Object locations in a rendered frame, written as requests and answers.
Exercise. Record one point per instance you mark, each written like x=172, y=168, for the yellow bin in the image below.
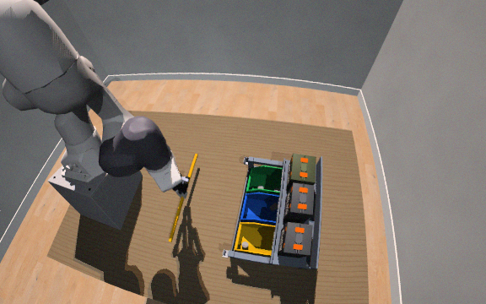
x=258, y=236

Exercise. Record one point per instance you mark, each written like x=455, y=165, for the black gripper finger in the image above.
x=182, y=187
x=176, y=190

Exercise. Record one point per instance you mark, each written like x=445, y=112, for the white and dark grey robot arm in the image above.
x=42, y=70

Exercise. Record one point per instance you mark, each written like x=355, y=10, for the grey metal bin shelf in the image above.
x=309, y=262

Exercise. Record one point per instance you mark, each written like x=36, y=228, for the blue open bin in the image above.
x=256, y=208

